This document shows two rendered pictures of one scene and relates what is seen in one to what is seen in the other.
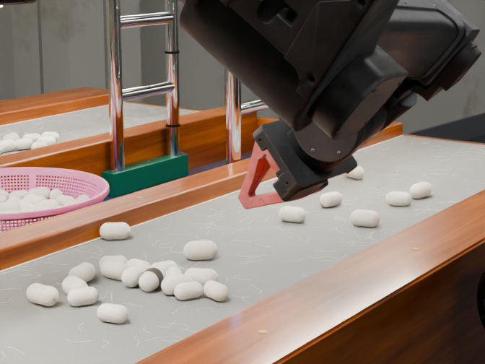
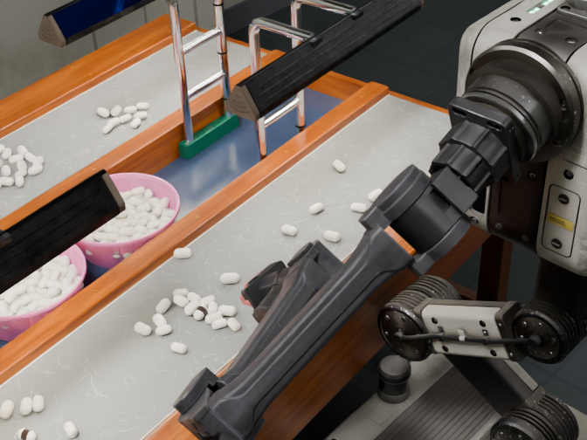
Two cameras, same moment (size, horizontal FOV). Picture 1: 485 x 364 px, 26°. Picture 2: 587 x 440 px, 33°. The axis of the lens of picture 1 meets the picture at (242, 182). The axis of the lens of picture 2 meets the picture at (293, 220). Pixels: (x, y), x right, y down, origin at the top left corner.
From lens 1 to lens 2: 102 cm
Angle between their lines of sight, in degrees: 24
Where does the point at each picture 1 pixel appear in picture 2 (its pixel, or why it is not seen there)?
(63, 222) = (152, 250)
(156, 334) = (201, 364)
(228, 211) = (252, 219)
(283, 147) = (256, 299)
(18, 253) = (127, 284)
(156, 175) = (216, 135)
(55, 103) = (145, 50)
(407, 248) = not seen: hidden behind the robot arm
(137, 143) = (202, 115)
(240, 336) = not seen: hidden behind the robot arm
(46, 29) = not seen: outside the picture
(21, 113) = (121, 65)
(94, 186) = (171, 194)
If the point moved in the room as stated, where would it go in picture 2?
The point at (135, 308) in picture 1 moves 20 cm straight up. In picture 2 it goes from (191, 337) to (180, 255)
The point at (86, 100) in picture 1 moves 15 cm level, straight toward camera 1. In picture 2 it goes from (167, 39) to (167, 64)
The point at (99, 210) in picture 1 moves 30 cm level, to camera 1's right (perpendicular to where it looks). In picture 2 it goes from (173, 235) to (314, 235)
